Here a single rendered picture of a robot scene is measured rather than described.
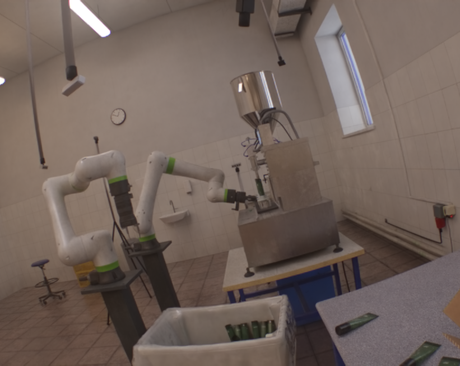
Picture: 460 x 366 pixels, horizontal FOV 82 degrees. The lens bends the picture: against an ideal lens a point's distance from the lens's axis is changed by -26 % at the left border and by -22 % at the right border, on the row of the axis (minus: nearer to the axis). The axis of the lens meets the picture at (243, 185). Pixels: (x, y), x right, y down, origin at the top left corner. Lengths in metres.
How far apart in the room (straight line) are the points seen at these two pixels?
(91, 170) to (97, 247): 0.38
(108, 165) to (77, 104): 5.13
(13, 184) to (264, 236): 6.30
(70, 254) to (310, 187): 1.22
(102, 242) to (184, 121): 4.30
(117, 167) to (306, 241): 0.96
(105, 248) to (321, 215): 1.06
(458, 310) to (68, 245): 1.46
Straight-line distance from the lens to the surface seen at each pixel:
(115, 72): 6.27
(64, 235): 1.59
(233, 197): 2.19
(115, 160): 1.40
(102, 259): 1.57
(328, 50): 5.20
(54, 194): 1.75
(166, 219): 5.25
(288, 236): 1.65
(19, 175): 7.21
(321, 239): 1.68
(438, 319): 0.98
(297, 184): 1.69
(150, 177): 2.04
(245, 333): 1.55
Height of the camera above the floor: 1.28
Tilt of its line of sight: 3 degrees down
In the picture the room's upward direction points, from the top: 14 degrees counter-clockwise
